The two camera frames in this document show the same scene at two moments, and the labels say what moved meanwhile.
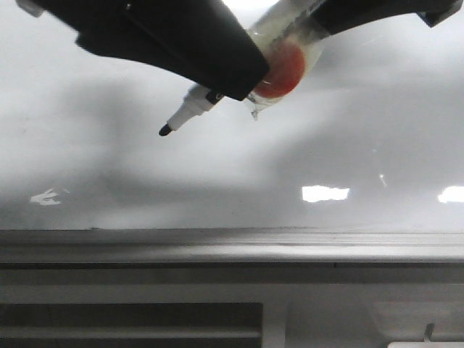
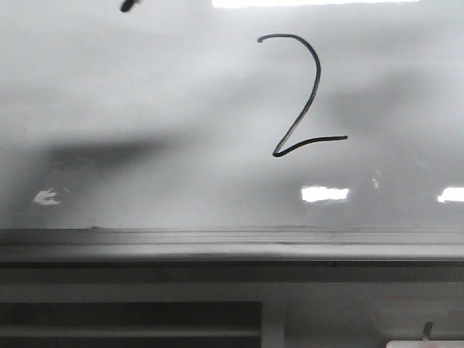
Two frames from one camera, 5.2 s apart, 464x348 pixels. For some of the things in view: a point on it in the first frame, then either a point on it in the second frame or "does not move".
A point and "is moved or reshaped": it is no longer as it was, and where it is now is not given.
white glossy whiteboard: x=372 y=138 does not move
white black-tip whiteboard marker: x=278 y=21 is moved or reshaped
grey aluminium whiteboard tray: x=229 y=246 does not move
